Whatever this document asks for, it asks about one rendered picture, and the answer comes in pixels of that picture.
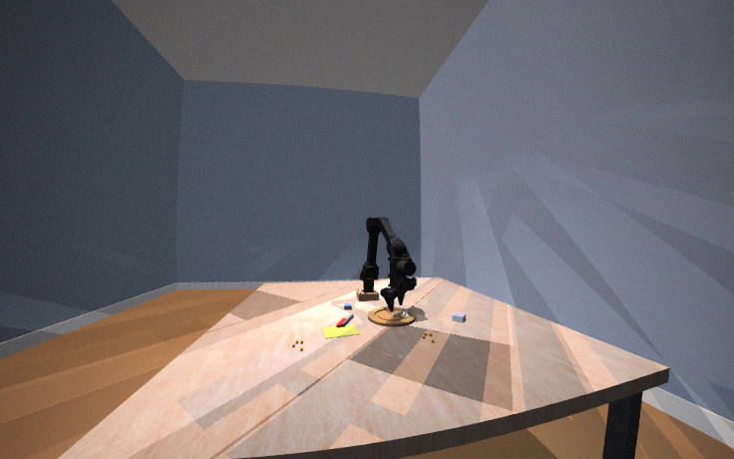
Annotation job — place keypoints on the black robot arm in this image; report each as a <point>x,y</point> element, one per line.
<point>400,261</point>

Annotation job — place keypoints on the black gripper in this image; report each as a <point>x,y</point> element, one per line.
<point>390,294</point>

